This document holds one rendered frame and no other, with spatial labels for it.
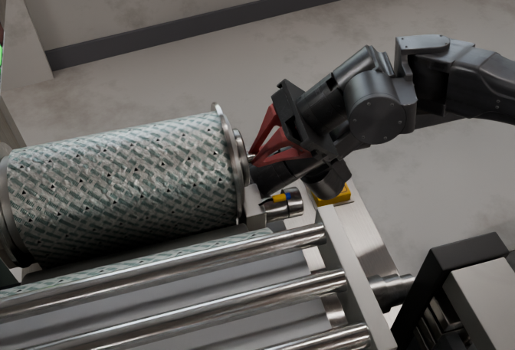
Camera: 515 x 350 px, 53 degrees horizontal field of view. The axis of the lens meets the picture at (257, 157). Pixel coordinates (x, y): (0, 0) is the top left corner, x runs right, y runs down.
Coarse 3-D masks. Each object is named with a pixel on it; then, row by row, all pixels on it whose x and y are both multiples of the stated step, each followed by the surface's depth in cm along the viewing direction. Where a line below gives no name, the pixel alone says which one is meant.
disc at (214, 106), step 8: (216, 104) 61; (216, 112) 60; (224, 120) 58; (224, 128) 58; (224, 136) 58; (232, 152) 57; (232, 160) 57; (232, 168) 57; (240, 192) 58; (240, 200) 58; (240, 208) 59; (240, 216) 61
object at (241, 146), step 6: (234, 132) 62; (240, 132) 62; (240, 138) 61; (240, 144) 61; (240, 150) 60; (240, 156) 60; (246, 156) 61; (246, 162) 61; (246, 168) 61; (246, 174) 61; (246, 180) 62; (246, 186) 63
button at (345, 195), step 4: (344, 188) 102; (348, 188) 102; (312, 192) 103; (344, 192) 101; (348, 192) 101; (316, 196) 101; (336, 196) 101; (340, 196) 101; (344, 196) 101; (348, 196) 102; (316, 200) 101; (320, 200) 100; (324, 200) 100; (328, 200) 101; (332, 200) 101; (336, 200) 101; (340, 200) 102; (344, 200) 102; (320, 204) 101; (324, 204) 102
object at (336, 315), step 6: (318, 270) 42; (324, 300) 39; (330, 300) 39; (336, 300) 39; (324, 306) 39; (330, 306) 39; (336, 306) 39; (330, 312) 39; (336, 312) 39; (342, 312) 39; (330, 318) 39; (336, 318) 39; (342, 318) 39; (330, 324) 39; (336, 324) 39; (342, 324) 39
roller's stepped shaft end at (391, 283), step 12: (372, 276) 43; (384, 276) 43; (396, 276) 43; (408, 276) 43; (372, 288) 42; (384, 288) 42; (396, 288) 42; (408, 288) 42; (384, 300) 41; (396, 300) 42; (384, 312) 42
